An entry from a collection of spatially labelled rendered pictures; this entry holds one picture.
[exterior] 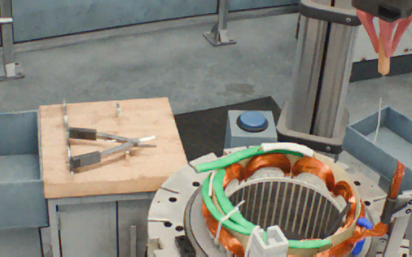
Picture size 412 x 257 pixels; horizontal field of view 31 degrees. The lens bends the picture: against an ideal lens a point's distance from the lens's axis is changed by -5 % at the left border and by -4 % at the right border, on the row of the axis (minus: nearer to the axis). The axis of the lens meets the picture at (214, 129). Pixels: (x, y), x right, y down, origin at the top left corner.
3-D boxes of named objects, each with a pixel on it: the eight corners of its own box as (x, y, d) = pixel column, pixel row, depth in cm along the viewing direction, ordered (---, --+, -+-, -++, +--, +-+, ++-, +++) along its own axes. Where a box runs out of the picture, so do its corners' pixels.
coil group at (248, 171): (245, 188, 95) (249, 161, 92) (240, 179, 96) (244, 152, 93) (291, 180, 96) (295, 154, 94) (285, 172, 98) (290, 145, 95)
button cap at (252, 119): (266, 129, 117) (267, 124, 116) (240, 129, 117) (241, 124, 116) (264, 115, 120) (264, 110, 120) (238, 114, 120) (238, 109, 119)
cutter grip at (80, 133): (68, 138, 104) (67, 129, 103) (69, 135, 105) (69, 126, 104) (96, 141, 104) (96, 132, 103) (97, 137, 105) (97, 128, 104)
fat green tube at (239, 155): (195, 181, 89) (197, 168, 88) (186, 161, 92) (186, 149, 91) (310, 164, 93) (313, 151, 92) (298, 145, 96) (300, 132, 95)
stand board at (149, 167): (45, 198, 99) (43, 185, 98) (40, 118, 114) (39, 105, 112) (190, 188, 103) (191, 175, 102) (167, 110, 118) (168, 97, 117)
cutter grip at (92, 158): (73, 169, 99) (72, 159, 98) (71, 166, 99) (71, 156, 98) (101, 163, 100) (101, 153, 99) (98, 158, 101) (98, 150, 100)
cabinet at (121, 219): (59, 322, 114) (46, 198, 99) (51, 241, 129) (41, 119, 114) (180, 311, 118) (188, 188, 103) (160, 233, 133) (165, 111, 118)
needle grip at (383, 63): (384, 76, 105) (386, 39, 102) (375, 71, 106) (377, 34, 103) (391, 71, 106) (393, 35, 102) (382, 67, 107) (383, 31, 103)
